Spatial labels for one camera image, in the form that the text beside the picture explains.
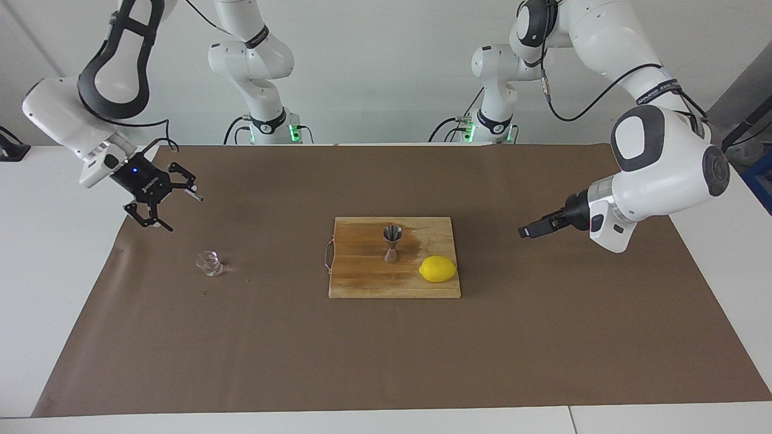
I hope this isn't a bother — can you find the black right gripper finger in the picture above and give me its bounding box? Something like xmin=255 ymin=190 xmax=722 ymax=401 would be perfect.
xmin=123 ymin=200 xmax=175 ymax=233
xmin=167 ymin=161 xmax=204 ymax=203

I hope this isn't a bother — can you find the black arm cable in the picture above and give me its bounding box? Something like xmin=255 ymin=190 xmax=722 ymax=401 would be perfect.
xmin=90 ymin=0 xmax=218 ymax=162
xmin=540 ymin=60 xmax=709 ymax=124

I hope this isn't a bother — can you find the blue box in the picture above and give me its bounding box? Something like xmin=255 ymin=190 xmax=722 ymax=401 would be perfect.
xmin=741 ymin=154 xmax=772 ymax=215

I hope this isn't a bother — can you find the black table clamp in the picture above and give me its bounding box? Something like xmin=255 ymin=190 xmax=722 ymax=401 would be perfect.
xmin=0 ymin=125 xmax=31 ymax=162

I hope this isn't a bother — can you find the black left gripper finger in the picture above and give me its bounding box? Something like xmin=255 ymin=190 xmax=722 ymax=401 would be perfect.
xmin=517 ymin=208 xmax=571 ymax=240

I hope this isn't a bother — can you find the black base cable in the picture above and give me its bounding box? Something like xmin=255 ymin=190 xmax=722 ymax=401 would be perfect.
xmin=223 ymin=115 xmax=254 ymax=145
xmin=428 ymin=89 xmax=486 ymax=143

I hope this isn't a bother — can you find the steel jigger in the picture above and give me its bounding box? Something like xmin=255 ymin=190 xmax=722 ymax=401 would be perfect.
xmin=382 ymin=224 xmax=403 ymax=263

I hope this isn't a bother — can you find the black stand pole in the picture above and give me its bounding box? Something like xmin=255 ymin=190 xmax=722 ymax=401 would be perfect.
xmin=721 ymin=98 xmax=772 ymax=153

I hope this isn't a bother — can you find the yellow lemon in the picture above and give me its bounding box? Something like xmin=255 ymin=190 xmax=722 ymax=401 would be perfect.
xmin=419 ymin=255 xmax=458 ymax=283

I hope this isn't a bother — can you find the small clear glass cup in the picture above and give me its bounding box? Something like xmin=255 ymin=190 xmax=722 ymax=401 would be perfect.
xmin=195 ymin=250 xmax=225 ymax=277

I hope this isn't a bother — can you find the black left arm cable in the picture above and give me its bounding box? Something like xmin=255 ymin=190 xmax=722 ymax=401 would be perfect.
xmin=540 ymin=60 xmax=709 ymax=124

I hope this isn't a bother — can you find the wooden cutting board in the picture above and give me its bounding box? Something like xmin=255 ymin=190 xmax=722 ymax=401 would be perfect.
xmin=324 ymin=217 xmax=462 ymax=300

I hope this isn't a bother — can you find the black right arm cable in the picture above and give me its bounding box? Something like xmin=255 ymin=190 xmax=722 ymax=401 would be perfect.
xmin=90 ymin=0 xmax=218 ymax=162

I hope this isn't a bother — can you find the brown table mat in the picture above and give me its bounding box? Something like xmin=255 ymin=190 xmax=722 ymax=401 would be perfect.
xmin=31 ymin=143 xmax=772 ymax=418

